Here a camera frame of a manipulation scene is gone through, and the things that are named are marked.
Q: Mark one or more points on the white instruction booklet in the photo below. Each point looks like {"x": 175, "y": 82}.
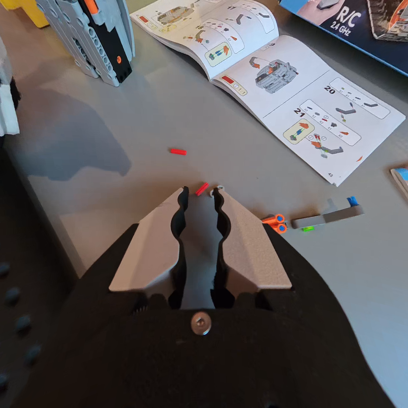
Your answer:
{"x": 287, "y": 79}

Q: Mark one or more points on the black perforated panel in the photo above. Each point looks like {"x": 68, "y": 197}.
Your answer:
{"x": 32, "y": 287}

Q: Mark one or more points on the small blue manual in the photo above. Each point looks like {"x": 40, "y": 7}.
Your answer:
{"x": 401, "y": 181}

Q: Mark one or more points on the blue robot kit box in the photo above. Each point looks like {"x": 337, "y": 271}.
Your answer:
{"x": 350, "y": 25}

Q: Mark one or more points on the red connector pin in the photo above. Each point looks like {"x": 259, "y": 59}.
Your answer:
{"x": 178, "y": 151}
{"x": 201, "y": 188}

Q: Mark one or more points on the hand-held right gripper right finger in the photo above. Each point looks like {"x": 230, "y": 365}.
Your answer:
{"x": 251, "y": 255}

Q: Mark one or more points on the grey desk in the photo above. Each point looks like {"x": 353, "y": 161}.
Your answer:
{"x": 159, "y": 111}

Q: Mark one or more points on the blue axle pin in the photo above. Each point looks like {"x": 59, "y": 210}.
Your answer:
{"x": 352, "y": 201}

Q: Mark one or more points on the light grey double connector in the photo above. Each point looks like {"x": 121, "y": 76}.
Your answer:
{"x": 220, "y": 188}

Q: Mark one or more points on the dark grey bent beam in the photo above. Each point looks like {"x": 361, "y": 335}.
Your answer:
{"x": 338, "y": 216}

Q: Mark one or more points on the grey black robot model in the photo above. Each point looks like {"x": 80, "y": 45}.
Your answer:
{"x": 95, "y": 41}

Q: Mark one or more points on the yellow plastic bin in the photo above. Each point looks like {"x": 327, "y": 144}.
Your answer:
{"x": 19, "y": 8}

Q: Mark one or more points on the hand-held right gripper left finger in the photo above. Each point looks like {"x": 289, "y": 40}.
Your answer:
{"x": 149, "y": 255}

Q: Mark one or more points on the lime green bush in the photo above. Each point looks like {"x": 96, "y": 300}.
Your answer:
{"x": 307, "y": 228}

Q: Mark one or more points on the orange cone piece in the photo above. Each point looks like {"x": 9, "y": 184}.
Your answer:
{"x": 271, "y": 219}
{"x": 276, "y": 228}

